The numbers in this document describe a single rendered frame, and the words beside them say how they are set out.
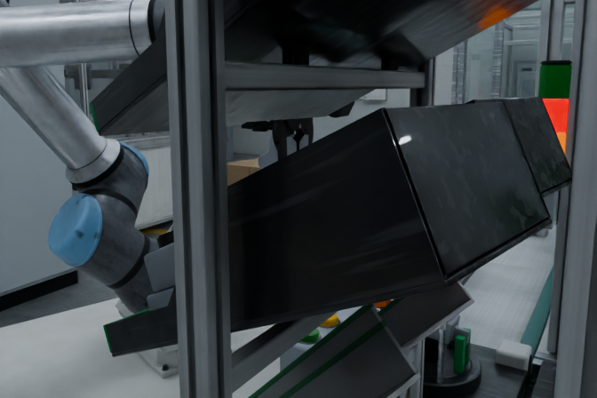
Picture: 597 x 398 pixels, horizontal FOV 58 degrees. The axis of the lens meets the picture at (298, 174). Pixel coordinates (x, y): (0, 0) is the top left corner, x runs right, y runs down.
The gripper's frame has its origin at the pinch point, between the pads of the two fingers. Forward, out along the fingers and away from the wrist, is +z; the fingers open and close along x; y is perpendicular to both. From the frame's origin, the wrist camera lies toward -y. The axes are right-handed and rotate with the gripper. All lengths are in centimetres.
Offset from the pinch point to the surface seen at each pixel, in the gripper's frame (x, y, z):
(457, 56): -86, 1, -23
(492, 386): -5.5, -28.6, 26.1
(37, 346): 8, 56, 37
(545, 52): -110, -19, -24
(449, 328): -2.8, -23.1, 17.8
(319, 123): -798, 441, 55
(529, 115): 23.5, -35.0, -12.7
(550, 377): -12.3, -35.1, 26.1
